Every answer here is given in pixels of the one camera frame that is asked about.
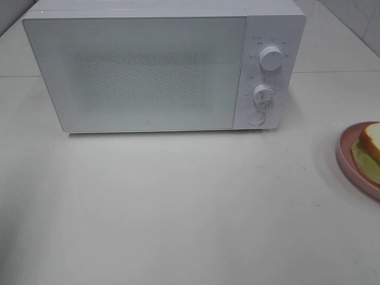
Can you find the white timer knob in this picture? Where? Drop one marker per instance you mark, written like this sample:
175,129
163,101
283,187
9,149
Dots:
262,93

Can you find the white microwave door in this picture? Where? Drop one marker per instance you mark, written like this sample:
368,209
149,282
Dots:
140,74

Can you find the pink round plate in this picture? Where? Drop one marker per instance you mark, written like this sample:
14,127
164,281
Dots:
346,161

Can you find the yellow-green lettuce leaf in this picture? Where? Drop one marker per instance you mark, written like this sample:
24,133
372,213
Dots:
367,165

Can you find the white bread slice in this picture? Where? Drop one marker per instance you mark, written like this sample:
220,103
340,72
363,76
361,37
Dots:
369,140

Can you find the round door release button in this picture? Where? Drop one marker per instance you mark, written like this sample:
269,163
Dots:
256,118

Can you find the white microwave oven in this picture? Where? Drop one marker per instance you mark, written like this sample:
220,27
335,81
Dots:
267,23

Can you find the white upper power knob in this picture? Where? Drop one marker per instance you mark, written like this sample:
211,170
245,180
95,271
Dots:
271,57

